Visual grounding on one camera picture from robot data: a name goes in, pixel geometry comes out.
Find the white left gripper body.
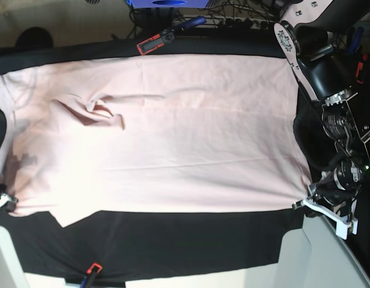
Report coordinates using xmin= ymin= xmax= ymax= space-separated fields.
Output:
xmin=292 ymin=170 xmax=359 ymax=239

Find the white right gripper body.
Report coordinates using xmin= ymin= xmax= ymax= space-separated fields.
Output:
xmin=0 ymin=176 xmax=18 ymax=212

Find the pink T-shirt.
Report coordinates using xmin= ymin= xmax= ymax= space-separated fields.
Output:
xmin=0 ymin=55 xmax=310 ymax=227

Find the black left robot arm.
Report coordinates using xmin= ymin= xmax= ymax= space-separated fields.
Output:
xmin=273 ymin=1 xmax=370 ymax=239

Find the white box right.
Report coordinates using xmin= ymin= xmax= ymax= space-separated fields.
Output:
xmin=277 ymin=198 xmax=370 ymax=288

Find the white box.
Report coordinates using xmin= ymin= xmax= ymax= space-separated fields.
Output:
xmin=0 ymin=226 xmax=29 ymax=288
xmin=277 ymin=198 xmax=370 ymax=288

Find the white box left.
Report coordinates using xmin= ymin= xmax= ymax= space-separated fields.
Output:
xmin=0 ymin=226 xmax=29 ymax=288

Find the blue clamp bottom edge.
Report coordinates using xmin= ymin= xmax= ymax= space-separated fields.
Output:
xmin=79 ymin=262 xmax=103 ymax=288

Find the black table cloth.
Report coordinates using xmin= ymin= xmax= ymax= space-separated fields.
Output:
xmin=0 ymin=28 xmax=370 ymax=283

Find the orange black clamp right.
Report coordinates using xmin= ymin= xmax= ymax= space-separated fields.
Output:
xmin=347 ymin=27 xmax=368 ymax=85

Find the orange black clamp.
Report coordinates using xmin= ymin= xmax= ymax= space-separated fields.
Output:
xmin=347 ymin=27 xmax=368 ymax=85
xmin=136 ymin=16 xmax=206 ymax=55

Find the black power strip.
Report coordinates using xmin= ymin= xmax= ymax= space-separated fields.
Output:
xmin=201 ymin=16 xmax=275 ymax=30

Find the orange black clamp top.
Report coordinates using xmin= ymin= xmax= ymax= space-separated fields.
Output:
xmin=136 ymin=16 xmax=206 ymax=55

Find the blue plastic box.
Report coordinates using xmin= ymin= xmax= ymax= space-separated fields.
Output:
xmin=127 ymin=0 xmax=209 ymax=8

